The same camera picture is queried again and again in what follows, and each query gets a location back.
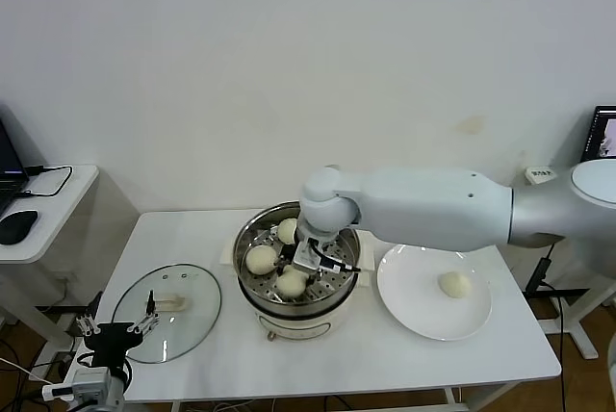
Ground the black laptop with dark screen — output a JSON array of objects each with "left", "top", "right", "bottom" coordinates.
[{"left": 0, "top": 116, "right": 30, "bottom": 219}]

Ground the black computer mouse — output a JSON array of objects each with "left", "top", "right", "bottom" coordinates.
[{"left": 0, "top": 209, "right": 39, "bottom": 245}]

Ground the perforated steel steamer basket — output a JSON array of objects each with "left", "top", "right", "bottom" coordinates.
[{"left": 219, "top": 199, "right": 376, "bottom": 308}]

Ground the white round plate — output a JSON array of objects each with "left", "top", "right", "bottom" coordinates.
[{"left": 376, "top": 239, "right": 493, "bottom": 342}]

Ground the glass lid with cream handle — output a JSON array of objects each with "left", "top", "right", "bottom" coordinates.
[{"left": 112, "top": 263, "right": 223, "bottom": 365}]

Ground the black cable with adapter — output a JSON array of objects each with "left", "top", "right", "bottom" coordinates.
[{"left": 525, "top": 243, "right": 567, "bottom": 412}]

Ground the white steamed baozi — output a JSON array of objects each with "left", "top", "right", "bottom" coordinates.
[
  {"left": 273, "top": 265, "right": 308, "bottom": 301},
  {"left": 245, "top": 245, "right": 279, "bottom": 276},
  {"left": 277, "top": 218, "right": 302, "bottom": 245},
  {"left": 437, "top": 270, "right": 473, "bottom": 298}
]

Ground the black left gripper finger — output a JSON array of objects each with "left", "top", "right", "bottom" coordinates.
[
  {"left": 125, "top": 289, "right": 161, "bottom": 336},
  {"left": 74, "top": 290, "right": 103, "bottom": 339}
]

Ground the grey laptop showing camera windows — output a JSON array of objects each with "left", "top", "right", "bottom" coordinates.
[{"left": 579, "top": 104, "right": 616, "bottom": 163}]

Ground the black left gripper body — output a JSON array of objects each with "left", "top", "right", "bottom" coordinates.
[{"left": 84, "top": 322, "right": 145, "bottom": 368}]

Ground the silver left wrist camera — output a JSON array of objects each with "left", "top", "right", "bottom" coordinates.
[{"left": 41, "top": 367, "right": 112, "bottom": 403}]

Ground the black looped laptop cable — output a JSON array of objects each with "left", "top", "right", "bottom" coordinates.
[{"left": 16, "top": 165, "right": 74, "bottom": 199}]

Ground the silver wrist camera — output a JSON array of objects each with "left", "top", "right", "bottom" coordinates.
[
  {"left": 293, "top": 237, "right": 321, "bottom": 270},
  {"left": 41, "top": 367, "right": 112, "bottom": 403}
]

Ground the white floor cable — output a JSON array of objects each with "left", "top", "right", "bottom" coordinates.
[{"left": 0, "top": 356, "right": 49, "bottom": 387}]

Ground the white side desk with mouse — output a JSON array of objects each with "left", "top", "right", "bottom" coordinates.
[{"left": 0, "top": 165, "right": 101, "bottom": 365}]

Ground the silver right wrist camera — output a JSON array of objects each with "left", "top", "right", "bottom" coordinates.
[{"left": 293, "top": 237, "right": 321, "bottom": 270}]

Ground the white side desk with label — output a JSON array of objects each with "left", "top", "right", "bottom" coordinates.
[{"left": 524, "top": 165, "right": 616, "bottom": 360}]

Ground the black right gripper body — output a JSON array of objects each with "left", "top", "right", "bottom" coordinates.
[{"left": 276, "top": 241, "right": 302, "bottom": 269}]

